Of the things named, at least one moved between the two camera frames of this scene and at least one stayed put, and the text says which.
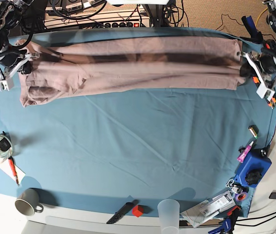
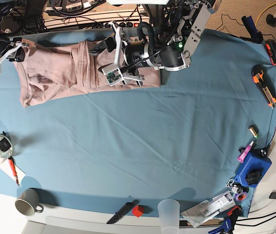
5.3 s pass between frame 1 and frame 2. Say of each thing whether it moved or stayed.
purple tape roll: stayed
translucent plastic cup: stayed
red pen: stayed
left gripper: moved
